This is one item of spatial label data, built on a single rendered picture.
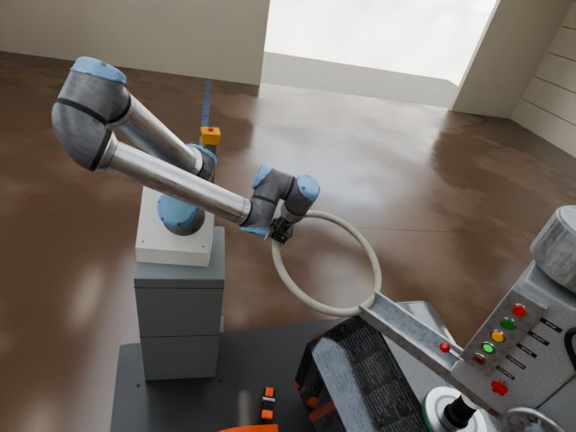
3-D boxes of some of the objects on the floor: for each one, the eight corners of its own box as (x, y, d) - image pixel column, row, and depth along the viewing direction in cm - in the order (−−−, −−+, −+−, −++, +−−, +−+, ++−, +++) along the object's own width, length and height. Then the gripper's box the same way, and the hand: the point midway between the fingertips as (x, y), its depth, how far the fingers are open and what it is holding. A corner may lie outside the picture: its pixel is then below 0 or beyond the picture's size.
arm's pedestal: (133, 390, 199) (117, 286, 150) (147, 317, 238) (139, 216, 190) (224, 386, 210) (236, 287, 161) (223, 316, 249) (233, 220, 201)
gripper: (272, 215, 126) (253, 247, 141) (302, 231, 127) (279, 261, 142) (279, 200, 133) (261, 232, 147) (308, 215, 133) (285, 246, 148)
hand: (273, 240), depth 146 cm, fingers closed on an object, 5 cm apart
